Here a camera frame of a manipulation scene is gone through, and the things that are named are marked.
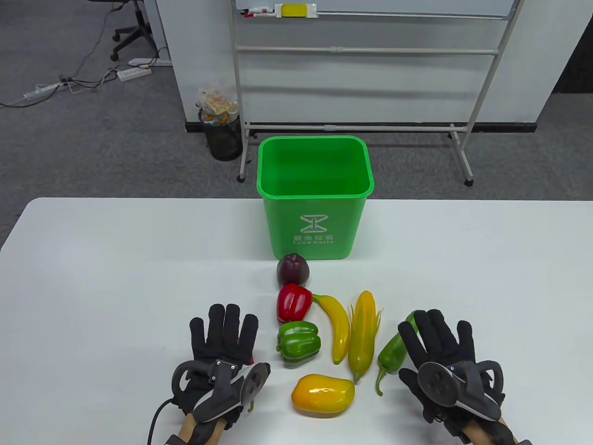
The white whiteboard on metal stand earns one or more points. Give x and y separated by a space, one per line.
361 50

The person's right forearm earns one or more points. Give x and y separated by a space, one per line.
477 435

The red chili pepper vegetable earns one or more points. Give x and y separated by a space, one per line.
251 359

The yellow whiteboard eraser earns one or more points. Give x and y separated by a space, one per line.
294 10

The person's left hand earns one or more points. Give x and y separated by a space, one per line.
222 333

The yellow corn cob vegetable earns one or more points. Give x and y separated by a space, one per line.
362 333

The red bell pepper vegetable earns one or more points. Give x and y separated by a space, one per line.
293 302

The red whiteboard marker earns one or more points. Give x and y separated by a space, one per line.
252 14

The green chili pepper vegetable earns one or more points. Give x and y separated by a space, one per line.
391 352

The person's right hand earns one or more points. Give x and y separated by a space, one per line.
438 338

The dark purple pepper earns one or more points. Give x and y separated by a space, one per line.
293 270

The green food waste bin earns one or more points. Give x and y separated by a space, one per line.
315 222

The clear plastic bag of trash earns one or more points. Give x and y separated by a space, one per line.
215 102

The black mesh wastebasket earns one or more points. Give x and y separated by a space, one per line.
224 139

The black office chair base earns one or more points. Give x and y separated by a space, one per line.
139 32

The yellow mango fruit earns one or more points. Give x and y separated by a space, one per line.
322 394

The yellow banana fruit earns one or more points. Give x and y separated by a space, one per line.
340 329

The green bell pepper vegetable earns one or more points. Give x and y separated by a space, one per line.
296 345

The grey hand controller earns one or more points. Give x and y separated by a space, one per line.
435 382
255 382

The person's left forearm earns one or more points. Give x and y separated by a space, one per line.
189 429

